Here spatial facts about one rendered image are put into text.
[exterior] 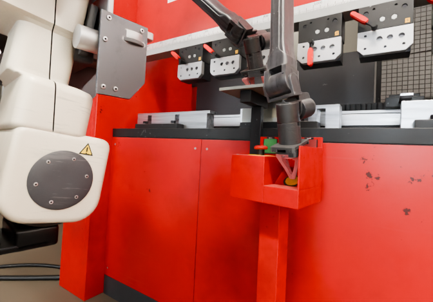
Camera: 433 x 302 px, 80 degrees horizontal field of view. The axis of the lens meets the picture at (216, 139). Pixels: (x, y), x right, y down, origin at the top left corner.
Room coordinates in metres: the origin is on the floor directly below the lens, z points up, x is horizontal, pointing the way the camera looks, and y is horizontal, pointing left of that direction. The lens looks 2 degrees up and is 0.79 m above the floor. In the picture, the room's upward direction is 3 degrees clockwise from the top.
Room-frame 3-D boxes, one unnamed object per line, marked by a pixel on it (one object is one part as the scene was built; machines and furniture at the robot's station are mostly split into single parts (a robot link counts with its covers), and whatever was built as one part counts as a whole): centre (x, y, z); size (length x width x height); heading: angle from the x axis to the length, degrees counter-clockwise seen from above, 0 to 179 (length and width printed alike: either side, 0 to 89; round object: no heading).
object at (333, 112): (1.03, -0.28, 0.92); 0.39 x 0.06 x 0.10; 57
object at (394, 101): (0.95, -0.68, 1.01); 0.26 x 0.12 x 0.05; 147
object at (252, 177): (0.74, -0.17, 0.75); 0.20 x 0.16 x 0.18; 50
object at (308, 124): (0.99, -0.23, 0.89); 0.30 x 0.05 x 0.03; 57
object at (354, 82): (1.62, -0.31, 1.12); 1.13 x 0.02 x 0.44; 57
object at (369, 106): (1.28, -0.62, 1.02); 0.37 x 0.06 x 0.04; 57
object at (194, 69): (1.29, 0.13, 1.21); 0.15 x 0.09 x 0.17; 57
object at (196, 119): (1.36, 0.23, 0.92); 0.50 x 0.06 x 0.10; 57
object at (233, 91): (0.94, -0.15, 1.00); 0.26 x 0.18 x 0.01; 147
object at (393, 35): (0.85, -0.54, 1.21); 0.15 x 0.09 x 0.17; 57
